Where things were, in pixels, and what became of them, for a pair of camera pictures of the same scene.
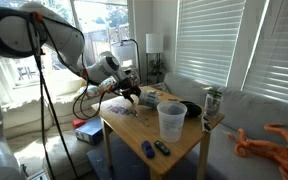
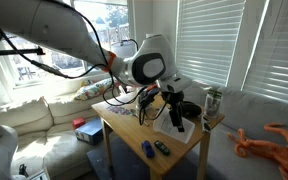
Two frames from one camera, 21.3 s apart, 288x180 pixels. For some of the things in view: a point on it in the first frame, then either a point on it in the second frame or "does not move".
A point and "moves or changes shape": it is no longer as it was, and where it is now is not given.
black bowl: [192, 109] does not move
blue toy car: [148, 149] does not move
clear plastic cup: [171, 116] moves or changes shape
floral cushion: [94, 90] does not move
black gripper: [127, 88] → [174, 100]
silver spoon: [134, 113] does not move
